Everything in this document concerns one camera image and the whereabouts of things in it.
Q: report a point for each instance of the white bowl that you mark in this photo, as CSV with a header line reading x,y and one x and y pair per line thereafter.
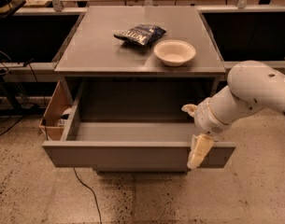
x,y
174,53

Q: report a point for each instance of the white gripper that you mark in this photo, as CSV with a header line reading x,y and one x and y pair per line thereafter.
x,y
205,117

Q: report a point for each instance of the grey top drawer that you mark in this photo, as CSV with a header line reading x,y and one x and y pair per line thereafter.
x,y
128,125

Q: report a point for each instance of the grey drawer cabinet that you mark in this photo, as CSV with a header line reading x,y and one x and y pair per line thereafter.
x,y
94,52

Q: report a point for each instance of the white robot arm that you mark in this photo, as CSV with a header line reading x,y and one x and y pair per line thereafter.
x,y
251,86

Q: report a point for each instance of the dark blue chip bag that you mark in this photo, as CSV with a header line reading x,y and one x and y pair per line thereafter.
x,y
142,34

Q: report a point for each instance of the wooden box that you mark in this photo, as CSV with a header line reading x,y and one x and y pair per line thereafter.
x,y
58,104

